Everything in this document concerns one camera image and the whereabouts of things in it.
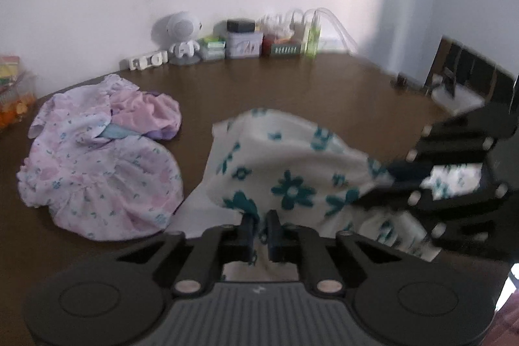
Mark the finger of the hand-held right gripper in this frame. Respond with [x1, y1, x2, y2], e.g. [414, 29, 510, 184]
[357, 186, 491, 249]
[387, 105, 515, 185]

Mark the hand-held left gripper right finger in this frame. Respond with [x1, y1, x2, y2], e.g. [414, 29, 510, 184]
[265, 210, 406, 296]

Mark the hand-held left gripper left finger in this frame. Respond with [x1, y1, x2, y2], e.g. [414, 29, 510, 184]
[115, 214, 260, 297]

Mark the white cloth on chair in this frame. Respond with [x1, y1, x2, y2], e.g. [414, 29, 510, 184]
[430, 74, 487, 115]

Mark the dark wooden chair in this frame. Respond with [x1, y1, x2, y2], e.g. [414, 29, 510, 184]
[424, 36, 519, 115]

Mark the stack of green boxes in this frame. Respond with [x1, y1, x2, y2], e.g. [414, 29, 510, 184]
[198, 35, 226, 61]

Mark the green spray bottle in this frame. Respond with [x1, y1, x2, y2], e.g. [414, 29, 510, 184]
[306, 14, 322, 55]

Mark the small black box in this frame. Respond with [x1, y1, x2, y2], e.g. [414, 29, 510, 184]
[226, 18, 256, 33]

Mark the white robot toy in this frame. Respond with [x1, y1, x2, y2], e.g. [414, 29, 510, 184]
[151, 10, 203, 66]

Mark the white cable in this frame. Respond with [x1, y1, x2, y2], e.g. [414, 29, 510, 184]
[284, 7, 359, 55]

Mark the dark box with label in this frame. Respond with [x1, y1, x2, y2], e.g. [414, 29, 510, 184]
[261, 34, 307, 57]

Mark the white green-flowered garment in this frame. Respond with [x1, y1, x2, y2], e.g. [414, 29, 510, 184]
[166, 108, 483, 282]

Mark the pink floral dress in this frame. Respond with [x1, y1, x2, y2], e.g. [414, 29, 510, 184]
[16, 74, 185, 242]

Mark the plain pink garment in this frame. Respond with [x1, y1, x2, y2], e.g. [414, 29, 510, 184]
[109, 89, 182, 142]

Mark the printed tin box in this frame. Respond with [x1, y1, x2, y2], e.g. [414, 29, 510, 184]
[225, 30, 263, 59]

